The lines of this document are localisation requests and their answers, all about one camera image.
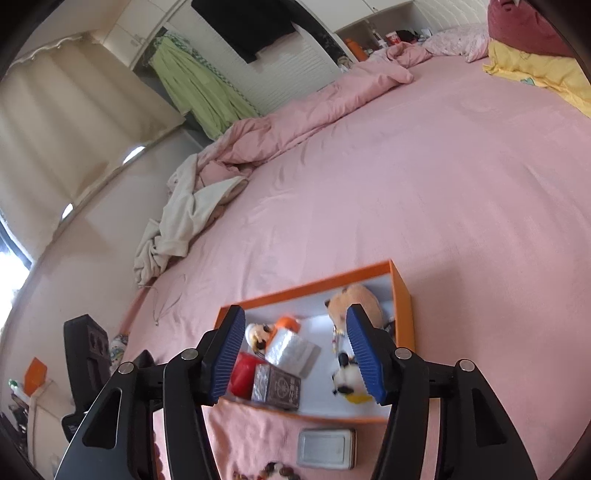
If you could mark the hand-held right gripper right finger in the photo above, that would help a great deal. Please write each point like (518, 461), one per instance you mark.
(367, 355)

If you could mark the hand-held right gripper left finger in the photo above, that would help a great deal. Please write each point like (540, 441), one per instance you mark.
(228, 355)

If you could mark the red case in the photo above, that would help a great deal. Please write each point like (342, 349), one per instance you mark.
(242, 376)

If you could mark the white dog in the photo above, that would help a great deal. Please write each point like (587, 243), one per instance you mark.
(346, 378)

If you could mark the small blonde figurine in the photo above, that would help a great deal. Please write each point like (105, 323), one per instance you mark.
(256, 336)

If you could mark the orange cardboard box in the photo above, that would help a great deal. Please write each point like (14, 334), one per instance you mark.
(404, 314)

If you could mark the beige plush toy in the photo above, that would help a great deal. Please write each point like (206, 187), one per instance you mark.
(358, 300)

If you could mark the clear plastic packet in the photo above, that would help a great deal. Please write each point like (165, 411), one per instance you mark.
(291, 350)

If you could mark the silver metal tin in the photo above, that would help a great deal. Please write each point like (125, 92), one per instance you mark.
(325, 447)

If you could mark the patterned crumpled fabric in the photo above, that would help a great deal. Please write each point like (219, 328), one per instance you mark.
(117, 346)

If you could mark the small orange box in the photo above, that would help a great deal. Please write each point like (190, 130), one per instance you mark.
(36, 376)

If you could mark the cream crumpled cloth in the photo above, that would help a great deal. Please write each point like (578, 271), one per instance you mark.
(184, 217)

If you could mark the beige curtain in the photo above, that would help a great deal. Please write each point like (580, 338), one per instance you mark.
(69, 120)

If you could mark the pink duvet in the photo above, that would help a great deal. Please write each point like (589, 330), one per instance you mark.
(300, 120)

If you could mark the green hanging garment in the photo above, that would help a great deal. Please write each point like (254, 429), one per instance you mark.
(203, 87)

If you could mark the white louvered wardrobe door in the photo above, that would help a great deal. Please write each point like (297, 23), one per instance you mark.
(300, 64)

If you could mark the orange bottle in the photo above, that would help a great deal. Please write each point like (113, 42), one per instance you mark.
(354, 48)

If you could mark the white bedside shelf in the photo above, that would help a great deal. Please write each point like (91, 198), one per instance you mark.
(378, 27)

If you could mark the pink floral pillow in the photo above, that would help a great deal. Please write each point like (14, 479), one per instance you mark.
(457, 39)

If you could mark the black hanging garment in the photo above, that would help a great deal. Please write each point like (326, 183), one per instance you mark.
(249, 25)

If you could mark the yellow pillow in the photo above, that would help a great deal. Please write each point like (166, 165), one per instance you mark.
(540, 69)

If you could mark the white quilted headboard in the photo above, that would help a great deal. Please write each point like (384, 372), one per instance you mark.
(443, 14)

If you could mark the maroon pillow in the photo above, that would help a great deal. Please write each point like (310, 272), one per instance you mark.
(521, 23)

